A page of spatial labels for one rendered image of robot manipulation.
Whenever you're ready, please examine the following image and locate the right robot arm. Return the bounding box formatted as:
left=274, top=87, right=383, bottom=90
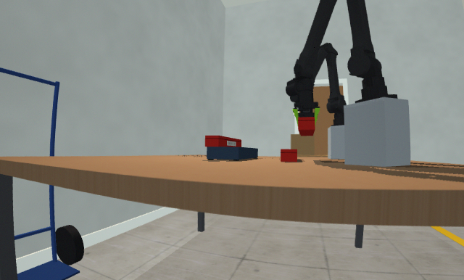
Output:
left=311, top=43, right=347, bottom=126

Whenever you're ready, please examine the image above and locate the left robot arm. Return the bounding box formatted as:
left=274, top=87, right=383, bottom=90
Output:
left=286, top=0, right=397, bottom=103

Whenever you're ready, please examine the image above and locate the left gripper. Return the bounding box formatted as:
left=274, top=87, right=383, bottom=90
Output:
left=293, top=90, right=320, bottom=125

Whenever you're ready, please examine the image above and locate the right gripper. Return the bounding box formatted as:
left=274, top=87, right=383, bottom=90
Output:
left=299, top=112, right=315, bottom=118

